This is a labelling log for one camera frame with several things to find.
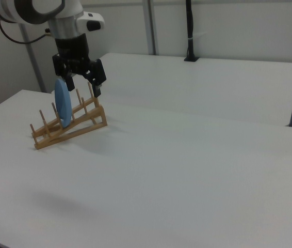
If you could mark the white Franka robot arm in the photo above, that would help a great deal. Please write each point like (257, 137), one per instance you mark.
(68, 7)

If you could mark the blue round plate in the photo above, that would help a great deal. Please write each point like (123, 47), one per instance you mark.
(63, 103)

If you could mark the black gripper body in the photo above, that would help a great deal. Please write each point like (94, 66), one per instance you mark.
(72, 49)

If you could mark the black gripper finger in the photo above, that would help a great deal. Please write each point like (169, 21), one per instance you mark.
(98, 75)
(61, 68)

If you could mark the black camera stand pole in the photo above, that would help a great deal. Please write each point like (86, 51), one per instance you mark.
(191, 31)

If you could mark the grey metal partition post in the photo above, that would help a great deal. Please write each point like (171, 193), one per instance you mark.
(33, 62)
(151, 25)

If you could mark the wooden plate rack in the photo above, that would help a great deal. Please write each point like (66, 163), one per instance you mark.
(84, 129)

